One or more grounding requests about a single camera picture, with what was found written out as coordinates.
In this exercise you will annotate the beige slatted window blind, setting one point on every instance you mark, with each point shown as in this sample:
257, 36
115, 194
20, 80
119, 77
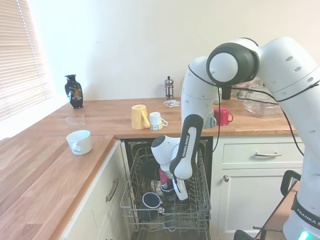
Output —
20, 62

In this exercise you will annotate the built-in dishwasher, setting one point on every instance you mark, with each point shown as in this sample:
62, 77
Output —
140, 143

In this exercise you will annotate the small white printed mug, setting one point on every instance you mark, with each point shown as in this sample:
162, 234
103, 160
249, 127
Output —
155, 121

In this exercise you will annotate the silver green drink can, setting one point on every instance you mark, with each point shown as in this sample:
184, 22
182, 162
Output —
216, 102

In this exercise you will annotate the grey mug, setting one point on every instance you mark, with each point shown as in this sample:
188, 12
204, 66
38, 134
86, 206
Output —
211, 121

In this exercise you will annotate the white base cabinet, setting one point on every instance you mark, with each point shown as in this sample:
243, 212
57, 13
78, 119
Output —
100, 212
250, 200

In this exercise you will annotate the round metal cabinet knob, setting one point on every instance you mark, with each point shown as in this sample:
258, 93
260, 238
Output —
226, 178

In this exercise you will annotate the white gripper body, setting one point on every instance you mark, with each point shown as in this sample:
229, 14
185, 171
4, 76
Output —
181, 190

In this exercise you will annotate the red mug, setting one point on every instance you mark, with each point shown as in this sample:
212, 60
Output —
225, 116

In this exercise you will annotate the dark blue painted vase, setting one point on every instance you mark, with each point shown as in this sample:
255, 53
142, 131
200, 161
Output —
73, 92

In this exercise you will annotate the dark blue speckled mug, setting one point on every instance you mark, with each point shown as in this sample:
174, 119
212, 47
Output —
168, 196

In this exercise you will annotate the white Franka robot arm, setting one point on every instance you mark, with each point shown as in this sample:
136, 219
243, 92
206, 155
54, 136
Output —
287, 62

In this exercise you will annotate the yellow mug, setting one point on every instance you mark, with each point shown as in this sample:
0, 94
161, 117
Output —
137, 117

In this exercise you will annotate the wide white cup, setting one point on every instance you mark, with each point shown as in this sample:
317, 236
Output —
80, 142

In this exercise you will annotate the red white sachet packets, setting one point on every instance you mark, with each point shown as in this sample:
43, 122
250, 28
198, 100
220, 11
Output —
172, 103

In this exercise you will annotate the glass French press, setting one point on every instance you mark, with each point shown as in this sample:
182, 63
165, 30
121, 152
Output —
169, 90

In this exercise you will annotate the black shaker bottle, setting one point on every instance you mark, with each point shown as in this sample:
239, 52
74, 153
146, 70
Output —
226, 93

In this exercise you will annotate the clear plastic lidded container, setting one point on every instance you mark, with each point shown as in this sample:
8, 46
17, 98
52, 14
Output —
260, 110

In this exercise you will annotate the white bowl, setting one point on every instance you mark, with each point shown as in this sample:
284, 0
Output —
155, 186

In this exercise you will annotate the short clear glass tumbler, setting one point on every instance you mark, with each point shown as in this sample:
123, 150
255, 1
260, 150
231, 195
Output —
75, 122

